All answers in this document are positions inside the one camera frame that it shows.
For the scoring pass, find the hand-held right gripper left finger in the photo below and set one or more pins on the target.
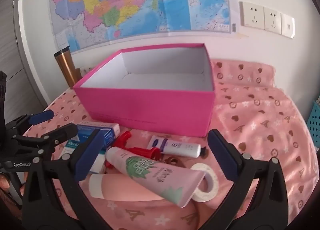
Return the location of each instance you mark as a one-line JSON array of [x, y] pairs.
[[90, 156]]

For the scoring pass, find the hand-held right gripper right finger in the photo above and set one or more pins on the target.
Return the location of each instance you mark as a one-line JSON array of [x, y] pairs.
[[223, 156]]

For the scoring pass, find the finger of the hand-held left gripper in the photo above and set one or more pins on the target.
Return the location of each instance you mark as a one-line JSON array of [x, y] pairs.
[[63, 132], [41, 117]]

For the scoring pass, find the blue white medicine box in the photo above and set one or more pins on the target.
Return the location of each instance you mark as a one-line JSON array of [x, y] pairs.
[[110, 132]]

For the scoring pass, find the peach tube white cap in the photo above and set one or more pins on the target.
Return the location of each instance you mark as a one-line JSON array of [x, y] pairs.
[[120, 187]]

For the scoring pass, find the red plastic tool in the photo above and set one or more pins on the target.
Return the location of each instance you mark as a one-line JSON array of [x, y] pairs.
[[140, 151]]

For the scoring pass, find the pink tube green print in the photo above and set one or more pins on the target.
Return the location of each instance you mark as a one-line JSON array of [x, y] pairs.
[[150, 172]]

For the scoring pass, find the pink cardboard box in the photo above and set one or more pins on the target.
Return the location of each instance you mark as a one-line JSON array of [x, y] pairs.
[[150, 107]]

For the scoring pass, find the person's left hand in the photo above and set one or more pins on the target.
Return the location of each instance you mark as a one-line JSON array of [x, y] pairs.
[[3, 179]]

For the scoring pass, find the white tape roll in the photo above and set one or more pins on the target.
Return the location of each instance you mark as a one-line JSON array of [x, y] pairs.
[[212, 177]]

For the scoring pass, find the white tube black cap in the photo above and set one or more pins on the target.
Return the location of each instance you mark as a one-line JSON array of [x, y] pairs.
[[180, 147]]

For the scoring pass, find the pink printed blanket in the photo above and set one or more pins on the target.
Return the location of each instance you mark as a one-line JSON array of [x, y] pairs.
[[262, 120]]

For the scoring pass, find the copper tumbler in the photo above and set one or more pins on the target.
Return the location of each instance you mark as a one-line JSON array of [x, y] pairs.
[[66, 69]]

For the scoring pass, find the grey door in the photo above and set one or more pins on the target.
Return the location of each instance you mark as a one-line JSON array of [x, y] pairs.
[[12, 44]]

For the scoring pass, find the blue plastic basket shelf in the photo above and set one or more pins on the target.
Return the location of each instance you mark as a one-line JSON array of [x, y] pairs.
[[315, 125]]

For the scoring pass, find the colourful wall map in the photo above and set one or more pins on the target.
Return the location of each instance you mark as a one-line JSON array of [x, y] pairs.
[[125, 7]]

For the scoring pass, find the white wall socket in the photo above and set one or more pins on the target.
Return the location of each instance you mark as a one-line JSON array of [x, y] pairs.
[[272, 21], [252, 16]]

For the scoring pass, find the white wall switch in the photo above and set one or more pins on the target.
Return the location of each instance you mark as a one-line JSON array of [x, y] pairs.
[[288, 26]]

